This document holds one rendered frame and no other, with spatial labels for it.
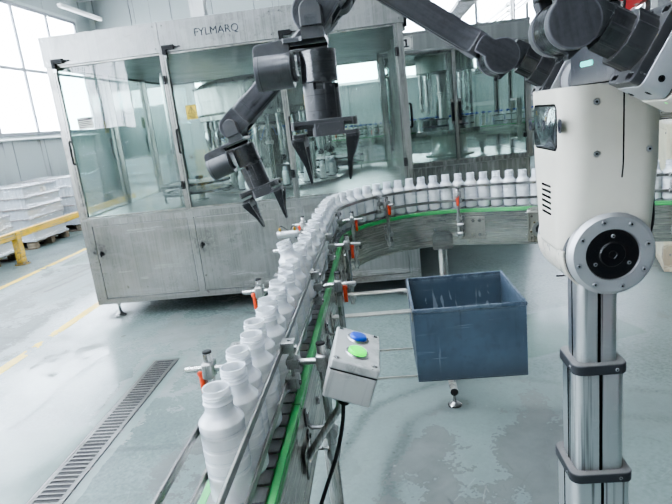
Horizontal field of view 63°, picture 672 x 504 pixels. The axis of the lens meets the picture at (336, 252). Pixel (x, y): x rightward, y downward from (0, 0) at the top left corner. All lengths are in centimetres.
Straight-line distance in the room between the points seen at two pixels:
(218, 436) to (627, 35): 79
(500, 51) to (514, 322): 72
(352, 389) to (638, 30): 68
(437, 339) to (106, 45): 387
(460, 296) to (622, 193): 87
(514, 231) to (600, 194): 165
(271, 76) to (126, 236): 414
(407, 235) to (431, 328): 121
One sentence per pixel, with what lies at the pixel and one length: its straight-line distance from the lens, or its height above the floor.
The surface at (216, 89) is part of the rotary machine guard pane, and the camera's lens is 460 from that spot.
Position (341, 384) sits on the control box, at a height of 108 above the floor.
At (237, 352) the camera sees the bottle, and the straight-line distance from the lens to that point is 88.
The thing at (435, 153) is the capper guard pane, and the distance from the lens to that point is 637.
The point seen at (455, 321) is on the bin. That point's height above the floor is 91.
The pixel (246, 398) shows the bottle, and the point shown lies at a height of 112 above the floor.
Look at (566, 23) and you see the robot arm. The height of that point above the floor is 158.
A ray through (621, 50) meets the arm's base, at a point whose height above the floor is 154.
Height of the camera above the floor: 148
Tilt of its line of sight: 13 degrees down
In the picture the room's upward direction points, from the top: 6 degrees counter-clockwise
